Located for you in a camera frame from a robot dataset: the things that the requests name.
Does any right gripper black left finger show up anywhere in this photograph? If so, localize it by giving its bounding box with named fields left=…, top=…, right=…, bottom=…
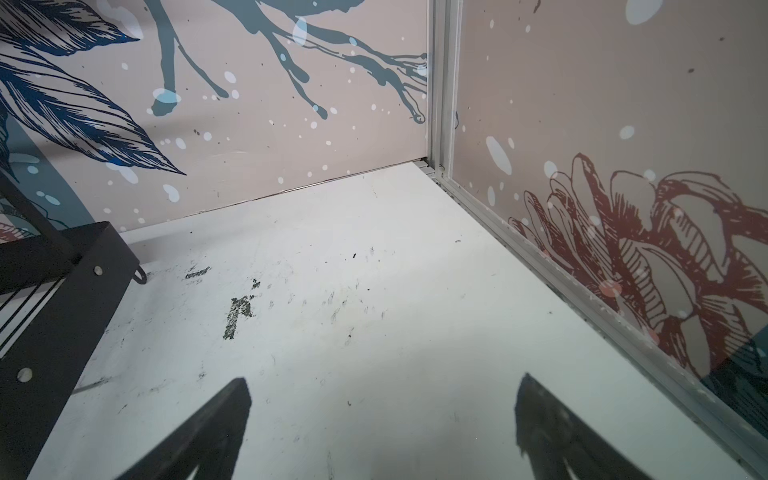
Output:
left=120, top=378, right=252, bottom=479

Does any black wire dish rack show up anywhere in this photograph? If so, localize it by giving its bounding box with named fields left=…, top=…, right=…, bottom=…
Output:
left=1, top=176, right=146, bottom=479

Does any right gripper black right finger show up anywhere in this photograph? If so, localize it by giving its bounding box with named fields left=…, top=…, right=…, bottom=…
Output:
left=515, top=374, right=650, bottom=480

